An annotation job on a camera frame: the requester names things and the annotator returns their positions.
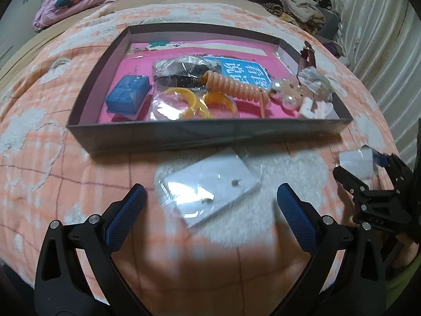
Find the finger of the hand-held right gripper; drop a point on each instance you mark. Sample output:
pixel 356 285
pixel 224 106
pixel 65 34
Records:
pixel 350 182
pixel 391 164

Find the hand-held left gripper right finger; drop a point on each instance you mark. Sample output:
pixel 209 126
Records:
pixel 296 217

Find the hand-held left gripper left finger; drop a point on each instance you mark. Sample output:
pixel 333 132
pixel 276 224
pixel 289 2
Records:
pixel 126 217

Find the small clear plastic packet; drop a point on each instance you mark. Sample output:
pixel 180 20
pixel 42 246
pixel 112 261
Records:
pixel 357 163

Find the white hair claw clip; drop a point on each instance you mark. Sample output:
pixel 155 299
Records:
pixel 312 110

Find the white earring card packet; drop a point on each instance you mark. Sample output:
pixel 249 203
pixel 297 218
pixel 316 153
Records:
pixel 204 177

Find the grey shallow cardboard box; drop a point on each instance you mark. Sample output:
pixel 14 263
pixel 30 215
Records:
pixel 197 138

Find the yellow bangles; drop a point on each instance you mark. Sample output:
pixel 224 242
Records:
pixel 181 93

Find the person's right forearm green sleeve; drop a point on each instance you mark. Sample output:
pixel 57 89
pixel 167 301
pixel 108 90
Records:
pixel 399 283

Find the person's right hand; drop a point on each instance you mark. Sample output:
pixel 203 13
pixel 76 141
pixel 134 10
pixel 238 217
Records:
pixel 406 253

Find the pearl hair clip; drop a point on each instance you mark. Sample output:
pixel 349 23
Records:
pixel 289 100

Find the crumpled clear plastic packet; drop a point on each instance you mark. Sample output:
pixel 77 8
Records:
pixel 314 79

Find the white striped curtain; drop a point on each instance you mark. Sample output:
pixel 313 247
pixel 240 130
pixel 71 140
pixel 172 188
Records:
pixel 371 56

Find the small blue box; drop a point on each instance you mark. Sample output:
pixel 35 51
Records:
pixel 126 92

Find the red hair clip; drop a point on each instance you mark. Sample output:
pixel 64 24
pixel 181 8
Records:
pixel 307 57

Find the amber bangle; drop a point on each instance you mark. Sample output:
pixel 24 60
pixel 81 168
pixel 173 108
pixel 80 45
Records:
pixel 213 97

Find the grey cloth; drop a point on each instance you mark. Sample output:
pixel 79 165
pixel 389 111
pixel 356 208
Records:
pixel 329 23

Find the black hair accessory in packet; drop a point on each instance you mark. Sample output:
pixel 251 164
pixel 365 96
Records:
pixel 184 72

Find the pile of clothes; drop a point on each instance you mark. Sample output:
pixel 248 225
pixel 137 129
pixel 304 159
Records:
pixel 296 3

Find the beige bed sheet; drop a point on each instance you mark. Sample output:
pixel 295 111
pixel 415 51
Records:
pixel 16 56

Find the pink quilt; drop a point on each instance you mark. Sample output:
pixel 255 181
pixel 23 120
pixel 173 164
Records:
pixel 108 0

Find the white wardrobe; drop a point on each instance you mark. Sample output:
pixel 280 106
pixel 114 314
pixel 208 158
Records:
pixel 19 10

